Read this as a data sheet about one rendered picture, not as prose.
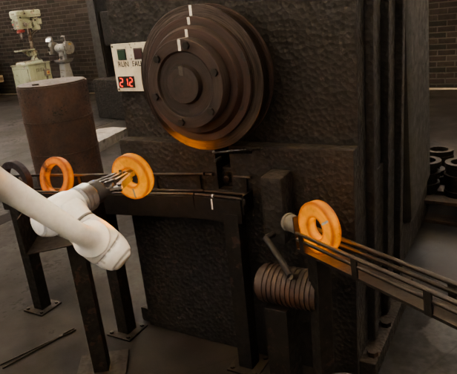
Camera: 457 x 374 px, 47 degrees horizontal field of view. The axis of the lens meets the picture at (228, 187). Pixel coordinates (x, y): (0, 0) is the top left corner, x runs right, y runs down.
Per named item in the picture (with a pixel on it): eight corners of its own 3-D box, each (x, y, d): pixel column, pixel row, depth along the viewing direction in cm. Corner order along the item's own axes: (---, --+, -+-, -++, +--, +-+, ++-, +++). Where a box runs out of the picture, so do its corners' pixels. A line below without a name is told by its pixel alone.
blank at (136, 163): (112, 154, 179) (105, 157, 176) (147, 151, 171) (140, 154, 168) (125, 196, 183) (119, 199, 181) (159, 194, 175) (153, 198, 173)
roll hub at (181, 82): (162, 124, 178) (150, 39, 169) (234, 126, 164) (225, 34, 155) (153, 128, 174) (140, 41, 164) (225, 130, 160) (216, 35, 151)
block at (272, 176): (277, 231, 186) (272, 167, 178) (297, 233, 182) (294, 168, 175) (264, 243, 178) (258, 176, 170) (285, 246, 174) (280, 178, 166)
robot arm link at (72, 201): (60, 205, 158) (92, 231, 156) (19, 228, 146) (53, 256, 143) (67, 179, 152) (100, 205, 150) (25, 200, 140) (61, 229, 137)
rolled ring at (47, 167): (40, 199, 233) (46, 198, 236) (68, 199, 224) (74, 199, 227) (38, 157, 233) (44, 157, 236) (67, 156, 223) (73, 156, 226)
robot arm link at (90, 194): (91, 218, 154) (104, 209, 158) (84, 189, 150) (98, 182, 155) (69, 214, 158) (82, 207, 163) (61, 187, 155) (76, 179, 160)
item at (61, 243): (69, 358, 220) (31, 199, 196) (131, 349, 221) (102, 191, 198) (58, 391, 201) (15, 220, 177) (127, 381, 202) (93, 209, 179)
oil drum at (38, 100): (71, 168, 509) (53, 75, 480) (118, 171, 480) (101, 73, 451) (23, 188, 461) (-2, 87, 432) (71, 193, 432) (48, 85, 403)
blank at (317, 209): (320, 257, 156) (311, 260, 155) (300, 209, 160) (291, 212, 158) (349, 243, 143) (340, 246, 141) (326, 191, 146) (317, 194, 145)
